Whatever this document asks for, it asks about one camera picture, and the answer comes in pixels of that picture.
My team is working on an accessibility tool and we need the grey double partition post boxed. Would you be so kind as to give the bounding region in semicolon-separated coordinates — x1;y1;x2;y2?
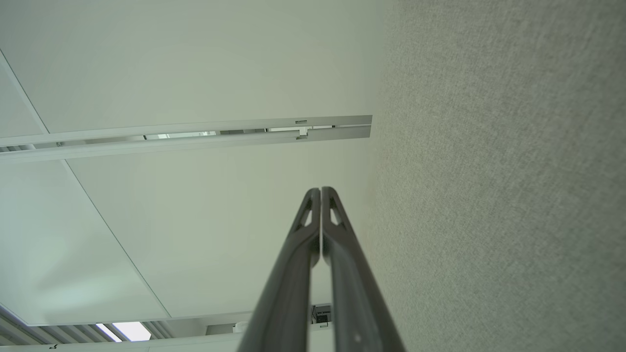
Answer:
0;115;373;163

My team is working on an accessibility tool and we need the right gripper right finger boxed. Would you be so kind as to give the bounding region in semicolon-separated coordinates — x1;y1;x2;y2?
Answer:
320;186;406;352

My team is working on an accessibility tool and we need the small black box fixture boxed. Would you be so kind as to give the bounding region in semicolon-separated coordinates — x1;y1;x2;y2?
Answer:
312;304;333;327

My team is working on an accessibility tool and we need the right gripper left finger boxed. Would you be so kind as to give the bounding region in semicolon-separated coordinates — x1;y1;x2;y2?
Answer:
237;187;322;352

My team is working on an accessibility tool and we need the bright ceiling light panel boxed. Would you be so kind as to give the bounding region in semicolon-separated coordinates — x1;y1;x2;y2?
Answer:
95;322;152;343

